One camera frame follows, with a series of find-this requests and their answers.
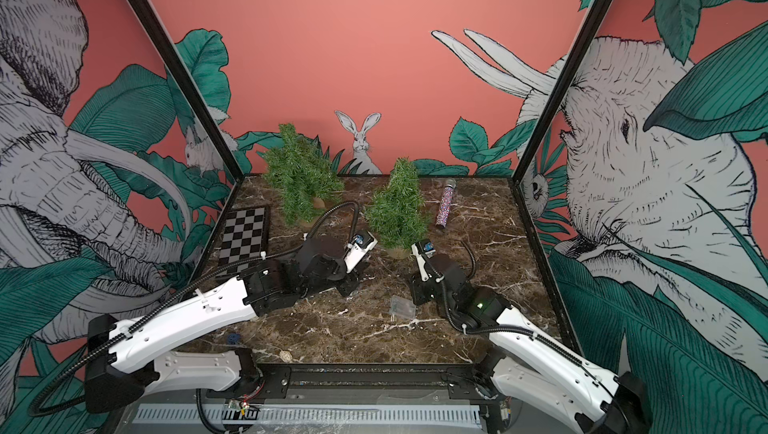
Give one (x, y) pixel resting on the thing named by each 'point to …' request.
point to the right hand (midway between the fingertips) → (407, 272)
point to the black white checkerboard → (245, 235)
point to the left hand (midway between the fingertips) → (367, 258)
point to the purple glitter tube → (445, 204)
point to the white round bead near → (286, 356)
